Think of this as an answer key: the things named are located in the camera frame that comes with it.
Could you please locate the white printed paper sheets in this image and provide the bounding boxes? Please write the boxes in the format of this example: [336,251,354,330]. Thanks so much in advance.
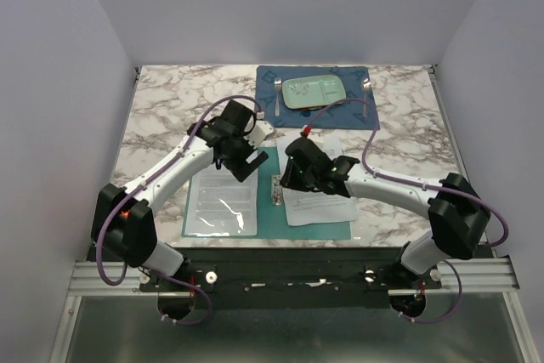
[277,132,357,227]

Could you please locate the teal file folder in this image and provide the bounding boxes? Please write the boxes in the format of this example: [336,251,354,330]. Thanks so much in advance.
[181,145,353,241]

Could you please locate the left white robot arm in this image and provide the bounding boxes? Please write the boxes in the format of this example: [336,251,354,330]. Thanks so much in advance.
[91,95,275,291]

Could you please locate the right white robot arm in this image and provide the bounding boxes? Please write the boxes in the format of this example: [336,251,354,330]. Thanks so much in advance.
[280,137,490,288]

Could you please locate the printed sheet in folder pocket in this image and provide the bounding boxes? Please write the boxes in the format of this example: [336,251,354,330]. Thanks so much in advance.
[182,165,258,238]

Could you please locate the blue cloth placemat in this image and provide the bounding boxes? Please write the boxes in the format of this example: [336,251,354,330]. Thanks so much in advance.
[255,65,380,130]

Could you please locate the silver fork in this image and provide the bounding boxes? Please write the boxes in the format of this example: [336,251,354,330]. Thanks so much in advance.
[274,77,282,116]

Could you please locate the light green divided plate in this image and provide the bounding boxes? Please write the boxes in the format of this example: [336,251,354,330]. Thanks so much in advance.
[282,74,346,110]

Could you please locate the silver spoon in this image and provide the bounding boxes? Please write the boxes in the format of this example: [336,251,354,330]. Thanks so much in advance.
[360,78,371,121]

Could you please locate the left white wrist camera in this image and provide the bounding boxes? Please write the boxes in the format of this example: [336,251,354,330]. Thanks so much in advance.
[246,111,275,148]

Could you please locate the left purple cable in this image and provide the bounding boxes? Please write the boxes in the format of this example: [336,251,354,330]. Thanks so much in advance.
[95,94,263,326]

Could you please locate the purple cable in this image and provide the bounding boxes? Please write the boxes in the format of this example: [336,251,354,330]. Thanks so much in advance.
[301,98,509,325]
[95,94,263,326]

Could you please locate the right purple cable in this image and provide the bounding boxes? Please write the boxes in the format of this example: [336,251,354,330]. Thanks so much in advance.
[301,98,509,325]

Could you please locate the black mounting base plate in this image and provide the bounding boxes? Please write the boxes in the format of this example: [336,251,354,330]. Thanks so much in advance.
[139,247,441,315]

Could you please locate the aluminium frame rail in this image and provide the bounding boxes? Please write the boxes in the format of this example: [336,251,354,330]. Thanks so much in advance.
[49,258,541,362]

